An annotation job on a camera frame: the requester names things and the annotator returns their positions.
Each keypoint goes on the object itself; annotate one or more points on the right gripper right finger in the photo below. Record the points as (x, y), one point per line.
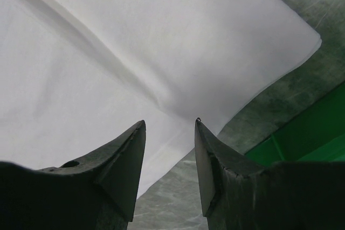
(238, 193)

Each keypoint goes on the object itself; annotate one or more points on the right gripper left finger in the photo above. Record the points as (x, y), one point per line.
(95, 191)

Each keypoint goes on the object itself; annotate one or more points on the white t-shirt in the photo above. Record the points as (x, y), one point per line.
(75, 74)

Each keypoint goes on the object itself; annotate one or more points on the green plastic bin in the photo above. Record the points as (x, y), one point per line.
(317, 134)

